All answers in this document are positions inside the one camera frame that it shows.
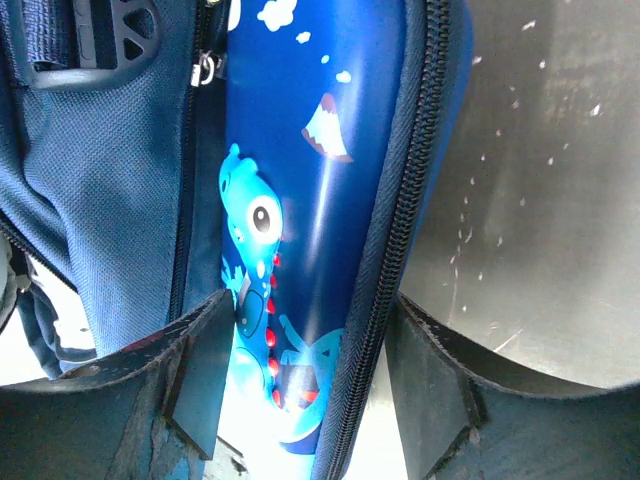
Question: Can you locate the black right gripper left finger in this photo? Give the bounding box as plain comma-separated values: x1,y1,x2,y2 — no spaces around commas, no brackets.
1,290,235,479

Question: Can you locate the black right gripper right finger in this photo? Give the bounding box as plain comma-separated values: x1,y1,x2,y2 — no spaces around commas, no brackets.
385,296,639,479

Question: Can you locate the navy blue student backpack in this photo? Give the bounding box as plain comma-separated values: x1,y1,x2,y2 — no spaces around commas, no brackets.
1,1,473,479

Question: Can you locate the blue dinosaur pencil case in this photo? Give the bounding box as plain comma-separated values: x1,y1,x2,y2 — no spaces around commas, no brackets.
219,1,406,457

